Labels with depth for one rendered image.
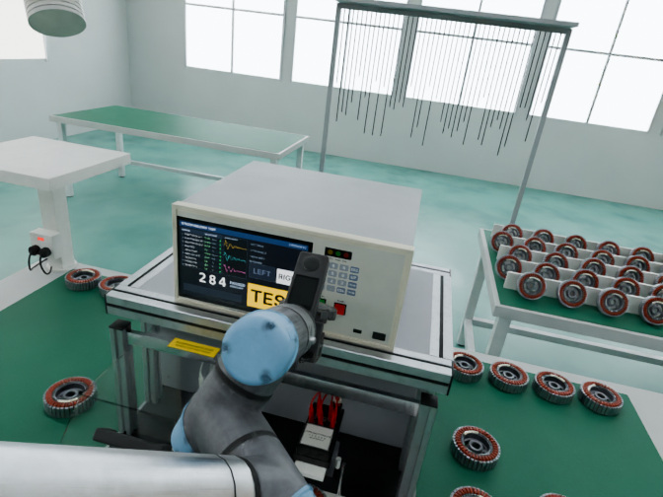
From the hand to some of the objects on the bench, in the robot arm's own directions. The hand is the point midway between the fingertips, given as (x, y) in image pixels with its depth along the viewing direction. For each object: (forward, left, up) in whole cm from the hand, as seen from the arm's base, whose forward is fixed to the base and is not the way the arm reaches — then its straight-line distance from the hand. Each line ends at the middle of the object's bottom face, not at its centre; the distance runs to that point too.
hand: (318, 304), depth 82 cm
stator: (-2, +55, -47) cm, 73 cm away
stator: (+27, -38, -40) cm, 61 cm away
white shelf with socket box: (+36, +101, -48) cm, 118 cm away
